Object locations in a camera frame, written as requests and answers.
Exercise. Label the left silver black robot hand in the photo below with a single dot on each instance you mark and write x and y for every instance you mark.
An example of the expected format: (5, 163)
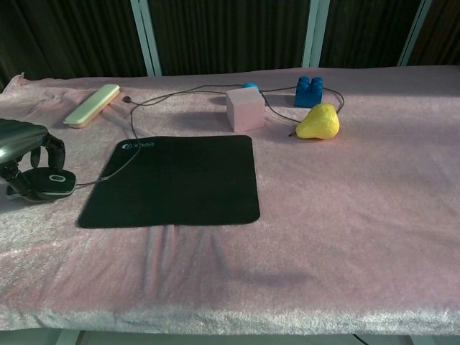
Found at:
(18, 138)

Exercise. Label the black mouse pad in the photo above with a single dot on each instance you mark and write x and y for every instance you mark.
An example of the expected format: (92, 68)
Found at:
(172, 183)

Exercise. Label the cream pencil case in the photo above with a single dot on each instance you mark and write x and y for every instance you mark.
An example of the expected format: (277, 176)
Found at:
(91, 106)

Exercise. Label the pink foam cube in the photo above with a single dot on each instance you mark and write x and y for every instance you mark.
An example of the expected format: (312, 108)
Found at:
(246, 109)

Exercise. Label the blue ball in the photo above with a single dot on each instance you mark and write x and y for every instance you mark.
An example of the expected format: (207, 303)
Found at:
(251, 86)

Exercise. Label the blue building block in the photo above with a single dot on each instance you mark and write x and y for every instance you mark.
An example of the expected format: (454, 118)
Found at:
(308, 95)

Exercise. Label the yellow toy pear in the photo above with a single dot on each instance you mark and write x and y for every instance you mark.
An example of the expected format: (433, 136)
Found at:
(320, 124)

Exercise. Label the pink plush table cloth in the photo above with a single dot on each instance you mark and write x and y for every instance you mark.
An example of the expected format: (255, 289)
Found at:
(323, 215)

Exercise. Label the light window frame post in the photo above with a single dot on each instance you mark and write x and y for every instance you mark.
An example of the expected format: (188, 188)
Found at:
(145, 36)
(415, 32)
(316, 32)

